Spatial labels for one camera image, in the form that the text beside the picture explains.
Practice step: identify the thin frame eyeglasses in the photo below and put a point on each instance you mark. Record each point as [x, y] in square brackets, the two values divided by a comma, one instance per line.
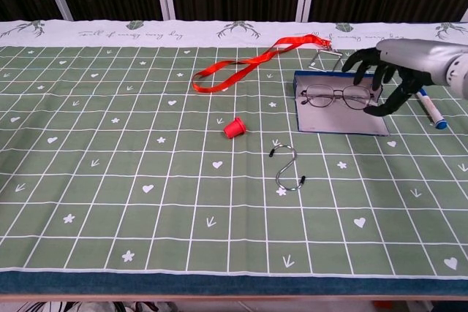
[320, 95]

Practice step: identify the clear badge holder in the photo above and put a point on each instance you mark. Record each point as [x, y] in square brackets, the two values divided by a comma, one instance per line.
[325, 60]

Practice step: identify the blue topped table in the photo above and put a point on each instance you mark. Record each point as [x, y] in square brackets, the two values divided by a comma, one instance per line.
[219, 284]

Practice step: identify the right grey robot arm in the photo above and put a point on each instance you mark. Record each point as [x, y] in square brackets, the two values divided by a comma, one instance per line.
[460, 74]

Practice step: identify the green grid tablecloth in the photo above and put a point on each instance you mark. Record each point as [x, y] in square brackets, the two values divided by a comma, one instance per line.
[109, 162]

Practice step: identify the metal S hook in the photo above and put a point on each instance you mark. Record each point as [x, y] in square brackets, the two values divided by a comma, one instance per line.
[272, 152]

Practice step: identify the blue grey folding glasses case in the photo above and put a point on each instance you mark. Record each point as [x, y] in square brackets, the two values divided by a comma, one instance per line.
[340, 122]

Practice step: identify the small red plastic cap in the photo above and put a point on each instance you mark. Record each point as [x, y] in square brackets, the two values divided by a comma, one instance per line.
[234, 129]

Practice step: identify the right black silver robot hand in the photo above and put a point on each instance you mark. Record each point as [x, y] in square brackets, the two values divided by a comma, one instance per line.
[417, 61]

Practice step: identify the blue white marker pen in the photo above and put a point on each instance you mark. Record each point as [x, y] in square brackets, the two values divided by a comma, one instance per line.
[431, 109]

